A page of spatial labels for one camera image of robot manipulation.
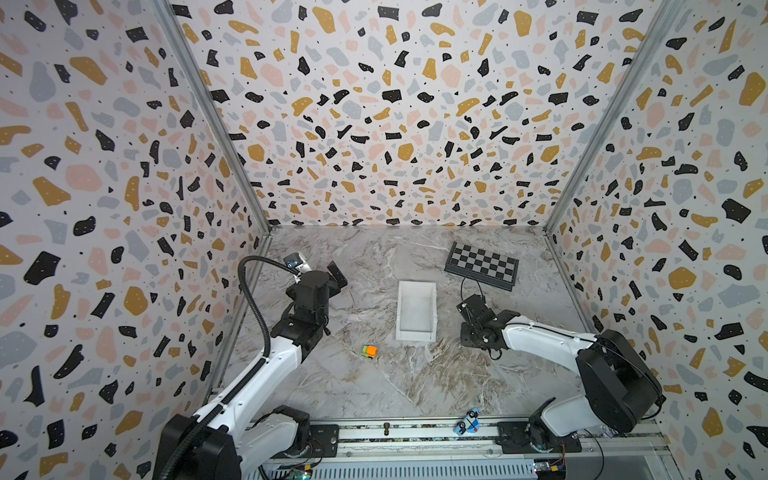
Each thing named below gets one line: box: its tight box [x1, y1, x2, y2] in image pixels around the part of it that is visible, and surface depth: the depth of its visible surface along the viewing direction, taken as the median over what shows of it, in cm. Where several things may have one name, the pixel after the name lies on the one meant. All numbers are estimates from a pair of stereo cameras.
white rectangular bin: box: [395, 281, 438, 342], surface depth 96 cm
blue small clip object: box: [453, 408, 481, 436], surface depth 77 cm
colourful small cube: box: [360, 345, 379, 359], surface depth 88 cm
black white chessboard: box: [444, 241, 519, 292], surface depth 109 cm
